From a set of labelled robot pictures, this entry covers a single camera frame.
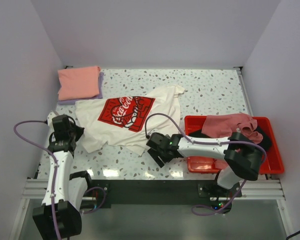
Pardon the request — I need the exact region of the white red print t shirt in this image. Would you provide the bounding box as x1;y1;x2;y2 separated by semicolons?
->
75;85;185;156

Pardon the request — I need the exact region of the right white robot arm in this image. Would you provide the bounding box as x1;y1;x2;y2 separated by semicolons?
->
146;132;266;197

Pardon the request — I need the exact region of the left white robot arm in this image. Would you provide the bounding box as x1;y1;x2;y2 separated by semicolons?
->
32;114;94;240

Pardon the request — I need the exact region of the folded lavender t shirt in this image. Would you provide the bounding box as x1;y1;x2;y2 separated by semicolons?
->
57;72;104;106

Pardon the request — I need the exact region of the pink t shirt in bin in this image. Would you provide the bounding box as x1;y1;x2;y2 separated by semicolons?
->
201;113;264;144

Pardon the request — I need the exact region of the folded salmon pink t shirt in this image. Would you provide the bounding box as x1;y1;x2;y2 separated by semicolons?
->
58;66;101;101

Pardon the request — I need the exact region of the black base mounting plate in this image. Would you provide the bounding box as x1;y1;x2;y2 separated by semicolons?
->
80;180;235;211

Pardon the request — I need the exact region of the black t shirt in bin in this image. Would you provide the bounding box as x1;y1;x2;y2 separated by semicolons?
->
189;126;273;152

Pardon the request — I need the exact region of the red plastic bin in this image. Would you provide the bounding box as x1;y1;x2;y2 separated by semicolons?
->
184;115;285;175

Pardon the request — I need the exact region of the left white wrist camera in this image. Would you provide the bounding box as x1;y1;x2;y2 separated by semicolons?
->
46;110;59;129

